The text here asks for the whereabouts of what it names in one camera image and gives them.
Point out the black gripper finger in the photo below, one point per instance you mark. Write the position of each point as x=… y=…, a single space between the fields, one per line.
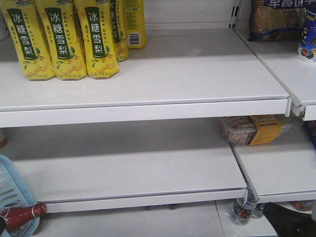
x=290 y=223

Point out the red coca-cola aluminium bottle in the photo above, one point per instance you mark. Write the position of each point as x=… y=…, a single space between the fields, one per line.
x=16 y=217

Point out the light blue plastic basket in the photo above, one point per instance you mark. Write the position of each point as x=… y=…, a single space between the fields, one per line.
x=15 y=193

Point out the clear water bottle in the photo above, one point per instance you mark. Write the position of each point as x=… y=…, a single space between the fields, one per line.
x=243 y=207

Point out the wrapped bread loaf package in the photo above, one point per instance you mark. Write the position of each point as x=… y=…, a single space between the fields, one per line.
x=256 y=130

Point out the white store shelving unit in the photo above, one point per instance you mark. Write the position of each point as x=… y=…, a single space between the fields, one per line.
x=142 y=154

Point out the blue round cookie tub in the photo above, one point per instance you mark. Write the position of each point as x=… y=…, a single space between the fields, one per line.
x=306 y=50

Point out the biscuit package brown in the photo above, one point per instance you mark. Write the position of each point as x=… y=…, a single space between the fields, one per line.
x=272 y=20

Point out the yellow pear drink bottle right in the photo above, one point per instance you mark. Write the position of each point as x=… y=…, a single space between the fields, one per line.
x=99 y=43

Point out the yellow pear drink bottle middle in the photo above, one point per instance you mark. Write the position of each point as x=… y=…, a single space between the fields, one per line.
x=63 y=31

